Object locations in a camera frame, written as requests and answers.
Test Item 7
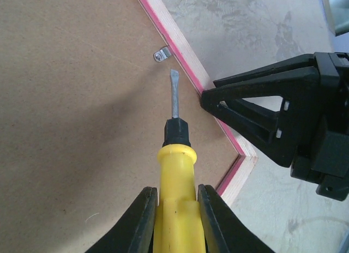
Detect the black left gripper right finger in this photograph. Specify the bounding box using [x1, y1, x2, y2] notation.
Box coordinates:
[197, 184, 273, 252]

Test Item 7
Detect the pink wooden photo frame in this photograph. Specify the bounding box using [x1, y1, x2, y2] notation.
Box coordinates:
[0, 0, 258, 253]

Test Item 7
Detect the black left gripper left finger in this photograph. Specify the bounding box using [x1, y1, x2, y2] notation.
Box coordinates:
[87, 186, 158, 252]

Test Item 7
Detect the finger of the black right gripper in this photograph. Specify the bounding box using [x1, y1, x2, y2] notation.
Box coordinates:
[213, 53, 315, 87]

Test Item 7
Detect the aluminium corner post right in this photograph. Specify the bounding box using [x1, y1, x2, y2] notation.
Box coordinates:
[321, 0, 349, 37]

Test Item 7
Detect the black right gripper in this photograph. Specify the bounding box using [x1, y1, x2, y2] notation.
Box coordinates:
[201, 52, 348, 201]

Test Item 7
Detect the yellow handled screwdriver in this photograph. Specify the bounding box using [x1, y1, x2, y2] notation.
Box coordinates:
[153, 69, 206, 252]

